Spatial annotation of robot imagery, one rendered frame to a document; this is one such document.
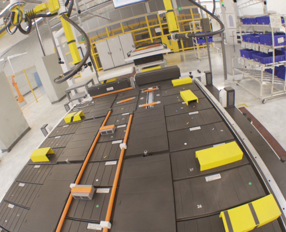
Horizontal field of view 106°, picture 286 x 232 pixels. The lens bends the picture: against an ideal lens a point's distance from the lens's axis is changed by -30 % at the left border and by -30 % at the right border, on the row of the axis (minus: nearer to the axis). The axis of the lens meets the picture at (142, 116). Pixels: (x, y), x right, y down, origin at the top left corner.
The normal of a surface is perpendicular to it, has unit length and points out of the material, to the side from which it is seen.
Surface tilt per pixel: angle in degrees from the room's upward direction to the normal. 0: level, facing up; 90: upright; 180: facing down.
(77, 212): 0
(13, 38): 90
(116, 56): 90
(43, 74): 90
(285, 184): 0
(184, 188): 0
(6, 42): 90
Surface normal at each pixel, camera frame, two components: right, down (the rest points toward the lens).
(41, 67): -0.05, 0.49
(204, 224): -0.24, -0.85
